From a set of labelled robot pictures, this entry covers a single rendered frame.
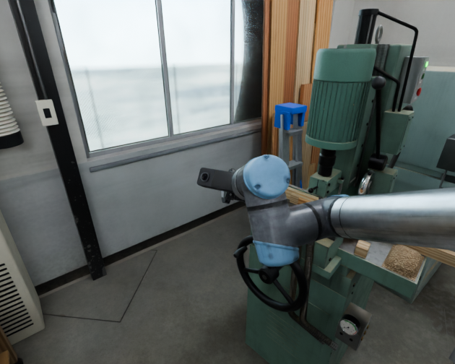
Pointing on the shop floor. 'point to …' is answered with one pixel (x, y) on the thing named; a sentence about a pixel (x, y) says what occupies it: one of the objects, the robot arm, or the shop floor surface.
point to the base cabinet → (278, 325)
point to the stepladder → (292, 111)
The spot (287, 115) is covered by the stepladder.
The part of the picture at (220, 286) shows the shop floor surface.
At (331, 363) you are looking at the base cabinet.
